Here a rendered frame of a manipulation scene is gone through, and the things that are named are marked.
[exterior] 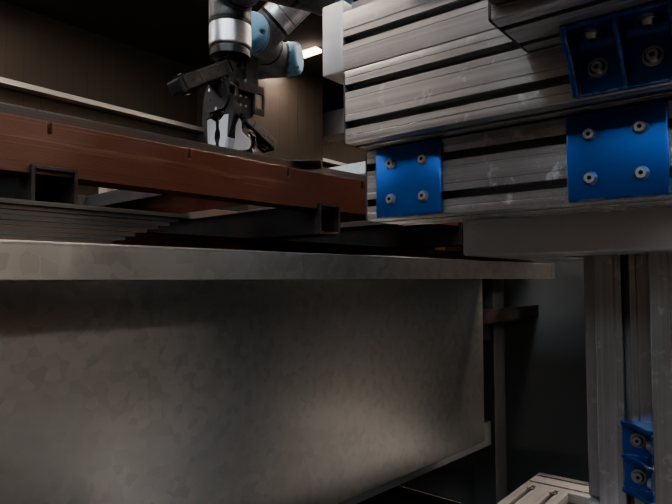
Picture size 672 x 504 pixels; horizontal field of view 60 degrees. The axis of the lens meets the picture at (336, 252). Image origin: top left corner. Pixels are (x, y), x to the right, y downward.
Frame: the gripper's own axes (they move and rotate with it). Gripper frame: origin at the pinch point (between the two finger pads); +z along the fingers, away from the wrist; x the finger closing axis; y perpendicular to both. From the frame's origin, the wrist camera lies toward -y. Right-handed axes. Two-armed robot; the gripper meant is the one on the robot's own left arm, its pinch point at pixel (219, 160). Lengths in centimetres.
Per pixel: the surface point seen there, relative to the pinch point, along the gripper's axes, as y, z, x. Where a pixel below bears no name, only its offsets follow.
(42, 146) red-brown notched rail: -35.7, 6.2, -16.2
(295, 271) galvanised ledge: -16.5, 19.9, -36.3
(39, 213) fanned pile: -41, 15, -29
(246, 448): -10.2, 43.4, -20.2
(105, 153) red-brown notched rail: -28.5, 5.8, -16.3
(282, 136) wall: 527, -196, 558
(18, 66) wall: 191, -233, 651
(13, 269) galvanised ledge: -45, 20, -36
